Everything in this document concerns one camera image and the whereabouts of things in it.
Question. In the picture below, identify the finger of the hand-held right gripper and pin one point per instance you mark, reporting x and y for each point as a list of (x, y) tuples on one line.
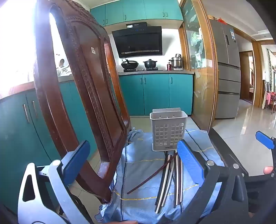
[(264, 139)]

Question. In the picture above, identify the black lidded pot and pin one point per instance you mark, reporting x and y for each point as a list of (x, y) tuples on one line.
[(150, 64)]

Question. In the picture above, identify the distant wooden furniture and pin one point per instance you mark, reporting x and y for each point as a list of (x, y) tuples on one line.
[(272, 103)]

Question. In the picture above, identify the stainless steel pot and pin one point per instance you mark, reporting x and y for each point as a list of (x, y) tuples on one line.
[(176, 62)]

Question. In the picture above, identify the green hanging vine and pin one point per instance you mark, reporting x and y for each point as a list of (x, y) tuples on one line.
[(270, 64)]

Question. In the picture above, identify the white plastic utensil basket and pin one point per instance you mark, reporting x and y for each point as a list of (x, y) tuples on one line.
[(167, 122)]

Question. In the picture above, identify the grey refrigerator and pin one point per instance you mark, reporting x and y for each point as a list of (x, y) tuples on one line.
[(226, 75)]

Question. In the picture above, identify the black wok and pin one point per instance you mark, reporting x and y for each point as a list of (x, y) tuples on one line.
[(130, 63)]

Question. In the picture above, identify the gas stove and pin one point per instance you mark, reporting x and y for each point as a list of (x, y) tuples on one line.
[(142, 69)]

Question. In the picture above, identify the wooden doorway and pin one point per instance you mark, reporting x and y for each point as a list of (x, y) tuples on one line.
[(245, 77)]

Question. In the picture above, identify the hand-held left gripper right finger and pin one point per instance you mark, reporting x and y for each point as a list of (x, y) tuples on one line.
[(189, 159)]

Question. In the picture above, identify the person's right hand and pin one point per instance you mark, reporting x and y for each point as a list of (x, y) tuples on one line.
[(268, 170)]

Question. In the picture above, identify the carved wooden chair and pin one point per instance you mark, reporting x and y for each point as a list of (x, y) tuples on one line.
[(90, 86)]

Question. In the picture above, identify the wood framed glass door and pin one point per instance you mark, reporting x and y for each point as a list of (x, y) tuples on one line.
[(200, 75)]

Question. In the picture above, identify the teal wall cabinets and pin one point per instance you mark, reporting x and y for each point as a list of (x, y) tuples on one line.
[(138, 10)]

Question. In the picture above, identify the black range hood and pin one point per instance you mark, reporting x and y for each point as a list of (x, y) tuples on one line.
[(138, 41)]

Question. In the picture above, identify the light blue striped cloth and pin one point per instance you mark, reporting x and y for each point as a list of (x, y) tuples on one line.
[(138, 172)]

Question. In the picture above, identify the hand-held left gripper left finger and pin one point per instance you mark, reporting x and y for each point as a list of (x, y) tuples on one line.
[(76, 160)]

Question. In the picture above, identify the white dish rack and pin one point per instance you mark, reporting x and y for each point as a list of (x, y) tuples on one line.
[(63, 69)]

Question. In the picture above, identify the pink cloth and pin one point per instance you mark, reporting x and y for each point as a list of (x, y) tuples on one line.
[(269, 98)]

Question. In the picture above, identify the red container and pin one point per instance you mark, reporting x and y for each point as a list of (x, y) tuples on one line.
[(169, 66)]

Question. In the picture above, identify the grey chopstick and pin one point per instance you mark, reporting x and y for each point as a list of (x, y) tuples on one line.
[(167, 176)]

